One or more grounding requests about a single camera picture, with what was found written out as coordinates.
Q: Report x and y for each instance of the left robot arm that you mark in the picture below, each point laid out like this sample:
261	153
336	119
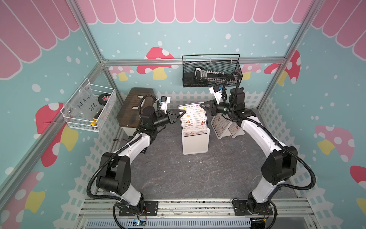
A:
112	180

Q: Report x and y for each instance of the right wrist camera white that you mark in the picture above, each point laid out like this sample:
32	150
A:
216	91

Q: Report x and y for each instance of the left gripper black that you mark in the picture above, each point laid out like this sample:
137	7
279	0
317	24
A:
171	116

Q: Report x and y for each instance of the clear plastic labelled bag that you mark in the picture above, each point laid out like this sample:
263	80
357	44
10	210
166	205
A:
83	105

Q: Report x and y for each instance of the dim sum menu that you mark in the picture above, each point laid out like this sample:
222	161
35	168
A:
221	125
194	121
236	128

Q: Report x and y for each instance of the small circuit board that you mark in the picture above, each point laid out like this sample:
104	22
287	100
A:
139	223

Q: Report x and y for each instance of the yellow black utility knife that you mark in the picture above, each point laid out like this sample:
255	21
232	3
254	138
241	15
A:
95	118

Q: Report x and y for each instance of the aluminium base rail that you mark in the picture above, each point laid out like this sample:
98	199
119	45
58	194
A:
293	213

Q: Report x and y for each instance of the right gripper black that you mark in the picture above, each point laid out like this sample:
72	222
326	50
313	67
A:
213	107

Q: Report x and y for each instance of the black tape roll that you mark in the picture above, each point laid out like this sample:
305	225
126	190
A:
104	98

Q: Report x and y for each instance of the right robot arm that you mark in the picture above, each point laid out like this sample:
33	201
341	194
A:
281	160

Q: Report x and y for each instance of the socket tool set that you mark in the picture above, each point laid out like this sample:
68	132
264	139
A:
202	75

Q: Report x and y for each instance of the white menu stand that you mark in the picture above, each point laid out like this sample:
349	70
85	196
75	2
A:
195	144
221	126

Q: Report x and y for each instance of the brown lid storage box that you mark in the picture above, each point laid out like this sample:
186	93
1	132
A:
128	116

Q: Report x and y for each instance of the black mesh wall basket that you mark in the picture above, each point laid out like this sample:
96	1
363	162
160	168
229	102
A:
228	63

